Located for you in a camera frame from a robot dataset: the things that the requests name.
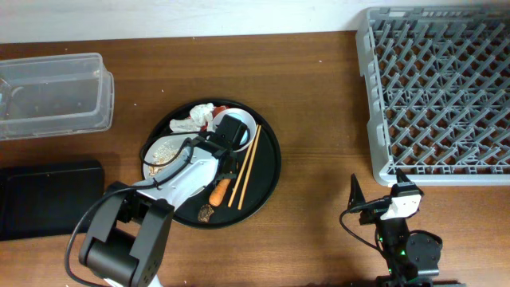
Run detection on white tissue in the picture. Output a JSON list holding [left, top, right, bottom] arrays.
[[169, 103, 215, 132]]

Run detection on white small bowl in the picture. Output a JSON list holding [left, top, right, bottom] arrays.
[[212, 108, 257, 152]]

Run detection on grey dishwasher rack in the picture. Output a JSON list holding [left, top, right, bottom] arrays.
[[355, 6, 509, 186]]

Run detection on rice and shell leftovers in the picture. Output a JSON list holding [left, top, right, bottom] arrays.
[[148, 143, 179, 176]]

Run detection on orange carrot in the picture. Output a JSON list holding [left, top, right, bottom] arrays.
[[209, 179, 231, 206]]

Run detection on brown food scrap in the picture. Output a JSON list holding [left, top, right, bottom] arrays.
[[198, 204, 214, 223]]

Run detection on red snack wrapper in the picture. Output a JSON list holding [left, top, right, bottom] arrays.
[[201, 105, 230, 132]]

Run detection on clear plastic waste bin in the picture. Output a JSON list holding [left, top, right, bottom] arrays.
[[1, 53, 115, 141]]

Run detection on black rectangular waste tray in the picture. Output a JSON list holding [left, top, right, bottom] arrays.
[[1, 160, 104, 241]]

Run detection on white dinner plate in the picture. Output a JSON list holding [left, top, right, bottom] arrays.
[[142, 133, 218, 200]]

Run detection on light blue cup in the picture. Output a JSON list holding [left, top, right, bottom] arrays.
[[225, 109, 256, 150]]

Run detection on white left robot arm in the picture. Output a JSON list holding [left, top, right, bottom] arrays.
[[78, 116, 249, 286]]

